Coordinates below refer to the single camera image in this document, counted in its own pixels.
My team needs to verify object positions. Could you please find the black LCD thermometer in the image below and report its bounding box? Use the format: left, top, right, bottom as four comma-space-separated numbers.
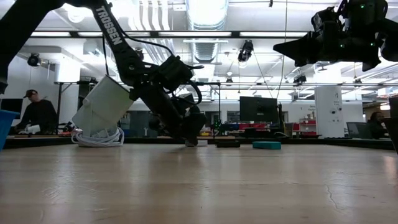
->
216, 140, 241, 149

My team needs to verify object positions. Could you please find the person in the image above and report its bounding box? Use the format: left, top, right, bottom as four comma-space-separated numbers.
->
366, 111, 391, 139
14, 89, 59, 135

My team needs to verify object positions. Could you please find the black aluminium table frame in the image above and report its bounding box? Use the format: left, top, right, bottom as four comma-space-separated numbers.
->
6, 135, 398, 151

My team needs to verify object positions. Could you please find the black metal frame stand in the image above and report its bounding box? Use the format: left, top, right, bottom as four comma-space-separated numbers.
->
192, 81, 222, 144

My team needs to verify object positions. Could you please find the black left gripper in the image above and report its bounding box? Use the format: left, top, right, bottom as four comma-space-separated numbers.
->
138, 82, 208, 147

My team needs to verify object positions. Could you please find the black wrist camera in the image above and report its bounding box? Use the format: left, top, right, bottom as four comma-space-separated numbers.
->
312, 6, 343, 32
155, 55, 205, 94

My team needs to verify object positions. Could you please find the red parts bin rack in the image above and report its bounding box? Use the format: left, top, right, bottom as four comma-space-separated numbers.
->
298, 117, 318, 136

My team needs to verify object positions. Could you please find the black flat screen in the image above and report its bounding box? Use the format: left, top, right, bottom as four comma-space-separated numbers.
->
0, 98, 24, 119

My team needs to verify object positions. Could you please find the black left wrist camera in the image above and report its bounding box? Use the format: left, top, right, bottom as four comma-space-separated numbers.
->
155, 55, 205, 94

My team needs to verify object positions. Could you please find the white coiled cable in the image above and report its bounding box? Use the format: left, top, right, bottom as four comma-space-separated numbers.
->
70, 126, 125, 147

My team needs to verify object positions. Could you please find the black overhead beam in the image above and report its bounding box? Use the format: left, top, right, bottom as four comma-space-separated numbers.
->
29, 30, 312, 39

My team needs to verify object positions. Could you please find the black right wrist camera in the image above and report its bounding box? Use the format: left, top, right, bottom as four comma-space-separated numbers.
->
312, 6, 343, 32

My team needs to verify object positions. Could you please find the blue plastic basket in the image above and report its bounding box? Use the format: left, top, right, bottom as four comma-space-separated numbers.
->
0, 109, 20, 152

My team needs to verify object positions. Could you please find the teal rectangular box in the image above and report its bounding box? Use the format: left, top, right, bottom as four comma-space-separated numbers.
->
252, 141, 282, 151

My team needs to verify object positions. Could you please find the black monitor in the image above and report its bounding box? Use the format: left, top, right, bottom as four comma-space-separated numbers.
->
239, 96, 279, 124

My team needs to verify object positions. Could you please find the white square pillar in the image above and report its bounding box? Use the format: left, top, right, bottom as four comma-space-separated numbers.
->
314, 70, 345, 138

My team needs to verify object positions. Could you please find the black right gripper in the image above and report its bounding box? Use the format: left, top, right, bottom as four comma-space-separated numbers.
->
272, 18, 398, 72

